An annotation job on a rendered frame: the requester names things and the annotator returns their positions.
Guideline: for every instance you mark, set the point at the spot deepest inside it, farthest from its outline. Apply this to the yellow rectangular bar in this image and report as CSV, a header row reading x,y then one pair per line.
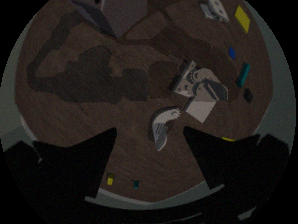
x,y
110,179

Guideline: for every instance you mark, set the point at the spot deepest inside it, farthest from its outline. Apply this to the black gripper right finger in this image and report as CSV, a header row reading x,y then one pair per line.
x,y
216,156

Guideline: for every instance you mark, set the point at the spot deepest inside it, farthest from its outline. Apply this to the olive yellow flat square plate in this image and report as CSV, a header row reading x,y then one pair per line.
x,y
242,19

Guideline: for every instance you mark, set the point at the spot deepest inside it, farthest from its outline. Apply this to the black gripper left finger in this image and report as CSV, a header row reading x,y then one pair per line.
x,y
84,162

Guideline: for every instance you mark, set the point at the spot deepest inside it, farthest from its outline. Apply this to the teal rectangular bar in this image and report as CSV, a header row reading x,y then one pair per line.
x,y
243,75

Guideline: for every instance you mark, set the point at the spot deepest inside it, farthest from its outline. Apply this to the blue flat rectangular block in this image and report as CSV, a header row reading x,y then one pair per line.
x,y
231,52

